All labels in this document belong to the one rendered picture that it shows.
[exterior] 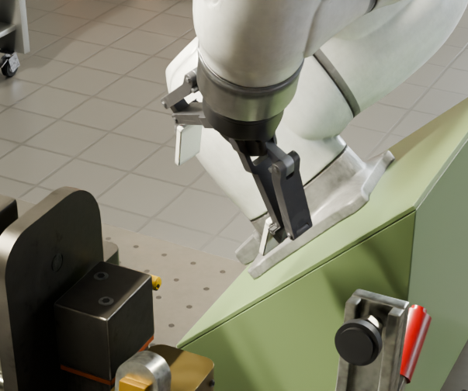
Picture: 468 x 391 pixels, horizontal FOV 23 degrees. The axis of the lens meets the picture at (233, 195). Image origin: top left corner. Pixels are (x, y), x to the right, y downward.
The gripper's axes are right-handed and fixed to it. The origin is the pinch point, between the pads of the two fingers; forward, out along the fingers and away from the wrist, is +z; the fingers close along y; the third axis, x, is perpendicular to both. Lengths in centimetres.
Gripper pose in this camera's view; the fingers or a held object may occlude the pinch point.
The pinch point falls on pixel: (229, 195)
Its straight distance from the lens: 117.4
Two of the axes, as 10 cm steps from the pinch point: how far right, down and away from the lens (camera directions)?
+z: -0.8, 4.9, 8.7
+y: -6.5, -6.9, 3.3
